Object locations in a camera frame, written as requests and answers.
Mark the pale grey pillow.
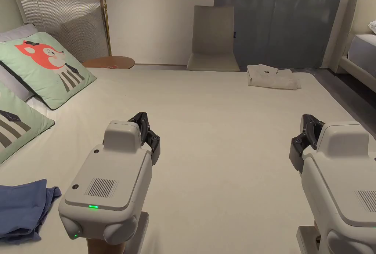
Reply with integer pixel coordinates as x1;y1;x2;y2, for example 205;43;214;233
0;23;37;43
0;64;35;103

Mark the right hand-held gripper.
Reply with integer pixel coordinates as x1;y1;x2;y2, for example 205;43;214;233
289;114;376;254

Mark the folded beige garment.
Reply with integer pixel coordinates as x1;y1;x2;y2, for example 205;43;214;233
246;63;302;91

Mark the person's left hand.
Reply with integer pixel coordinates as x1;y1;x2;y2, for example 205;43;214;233
86;237;127;254

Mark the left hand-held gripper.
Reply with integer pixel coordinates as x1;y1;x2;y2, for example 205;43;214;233
58;112;162;254

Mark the beige padded headboard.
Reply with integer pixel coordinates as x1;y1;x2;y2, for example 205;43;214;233
0;0;26;33

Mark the green striped print cushion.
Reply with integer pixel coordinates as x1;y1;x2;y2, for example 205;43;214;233
0;81;56;165

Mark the grey double door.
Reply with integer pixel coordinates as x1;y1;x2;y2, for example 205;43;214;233
214;0;349;67

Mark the bed with beige sheet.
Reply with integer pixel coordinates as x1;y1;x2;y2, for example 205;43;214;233
0;66;376;254

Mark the blue garment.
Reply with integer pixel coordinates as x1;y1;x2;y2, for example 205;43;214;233
0;179;62;243

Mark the green fox print cushion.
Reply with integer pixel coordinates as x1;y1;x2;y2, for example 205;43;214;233
0;32;97;110

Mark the beige upholstered bed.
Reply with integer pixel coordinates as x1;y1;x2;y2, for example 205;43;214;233
322;0;376;95

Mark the gold floor lamp pole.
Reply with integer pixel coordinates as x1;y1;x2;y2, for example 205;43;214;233
101;0;113;58

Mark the round wooden side table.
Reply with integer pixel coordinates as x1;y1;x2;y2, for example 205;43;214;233
82;56;135;70

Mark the beige legless chair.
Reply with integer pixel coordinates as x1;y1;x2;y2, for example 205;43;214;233
187;5;239;72

